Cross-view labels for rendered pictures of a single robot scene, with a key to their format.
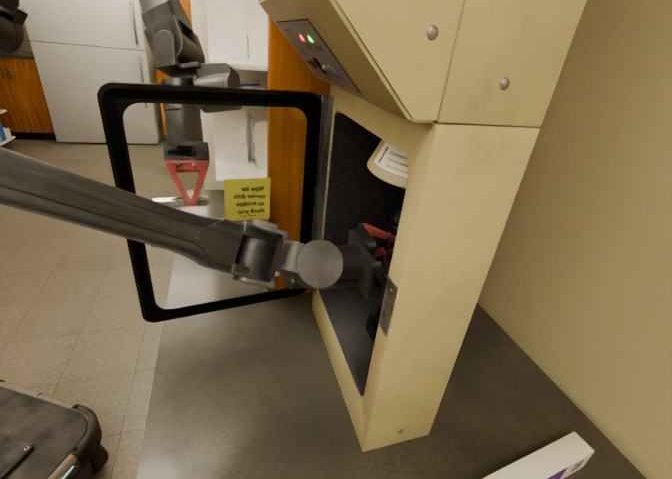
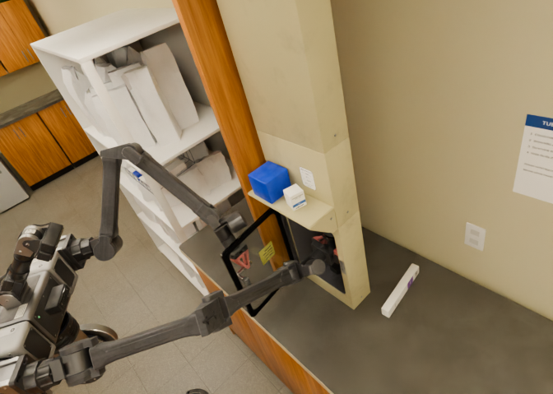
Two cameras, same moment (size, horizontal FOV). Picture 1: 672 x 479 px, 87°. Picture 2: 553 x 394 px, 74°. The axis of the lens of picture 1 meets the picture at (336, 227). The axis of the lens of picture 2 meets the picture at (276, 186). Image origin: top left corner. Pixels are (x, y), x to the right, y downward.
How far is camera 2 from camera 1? 1.02 m
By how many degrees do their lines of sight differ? 13
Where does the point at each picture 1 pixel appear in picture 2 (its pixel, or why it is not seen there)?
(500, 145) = (352, 220)
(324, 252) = (318, 263)
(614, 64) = (367, 136)
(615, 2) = (357, 115)
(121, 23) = not seen: outside the picture
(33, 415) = not seen: outside the picture
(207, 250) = (285, 282)
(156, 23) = (203, 213)
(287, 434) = (327, 320)
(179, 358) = (271, 322)
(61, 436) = not seen: outside the picture
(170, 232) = (276, 285)
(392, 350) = (349, 277)
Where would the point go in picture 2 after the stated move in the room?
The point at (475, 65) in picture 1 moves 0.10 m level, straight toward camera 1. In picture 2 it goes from (341, 215) to (348, 236)
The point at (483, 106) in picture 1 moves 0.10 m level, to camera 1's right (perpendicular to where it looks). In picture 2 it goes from (346, 218) to (371, 206)
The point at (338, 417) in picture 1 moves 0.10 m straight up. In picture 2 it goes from (339, 305) to (336, 290)
